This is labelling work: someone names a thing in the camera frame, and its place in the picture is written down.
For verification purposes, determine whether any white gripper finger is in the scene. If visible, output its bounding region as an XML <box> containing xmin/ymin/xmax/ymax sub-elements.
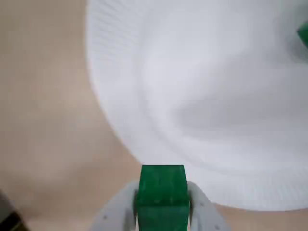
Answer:
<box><xmin>90</xmin><ymin>181</ymin><xmax>140</xmax><ymax>231</ymax></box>
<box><xmin>186</xmin><ymin>180</ymin><xmax>231</xmax><ymax>231</ymax></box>

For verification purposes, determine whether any green block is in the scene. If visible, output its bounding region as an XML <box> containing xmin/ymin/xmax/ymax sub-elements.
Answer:
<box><xmin>134</xmin><ymin>165</ymin><xmax>191</xmax><ymax>231</ymax></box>
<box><xmin>296</xmin><ymin>21</ymin><xmax>308</xmax><ymax>49</ymax></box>

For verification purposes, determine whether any white paper plate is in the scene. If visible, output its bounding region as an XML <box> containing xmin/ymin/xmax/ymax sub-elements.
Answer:
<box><xmin>85</xmin><ymin>0</ymin><xmax>308</xmax><ymax>212</ymax></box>

